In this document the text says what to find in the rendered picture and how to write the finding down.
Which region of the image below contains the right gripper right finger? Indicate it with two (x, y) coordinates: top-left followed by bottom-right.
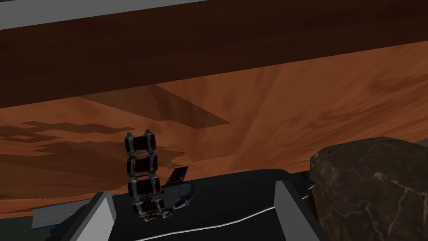
(274, 179), (331, 241)

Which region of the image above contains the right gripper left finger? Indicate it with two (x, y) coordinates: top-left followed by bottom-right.
(45, 191), (117, 241)

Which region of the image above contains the book with blue cover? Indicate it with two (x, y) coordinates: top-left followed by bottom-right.
(30, 197), (102, 231)

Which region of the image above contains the black wristwatch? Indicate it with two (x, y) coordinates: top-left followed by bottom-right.
(124, 129), (195, 223)

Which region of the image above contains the brown marbled rock-shaped block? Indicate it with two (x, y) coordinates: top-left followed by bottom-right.
(309, 136), (428, 241)

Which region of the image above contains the brown wooden table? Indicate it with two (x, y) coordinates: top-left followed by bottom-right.
(0, 40), (428, 220)

